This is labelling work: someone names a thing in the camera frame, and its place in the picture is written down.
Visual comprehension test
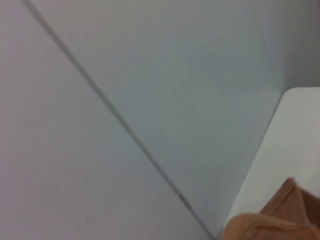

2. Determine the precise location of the brown jute tote bag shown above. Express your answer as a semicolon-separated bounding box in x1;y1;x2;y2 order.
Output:
221;176;320;240

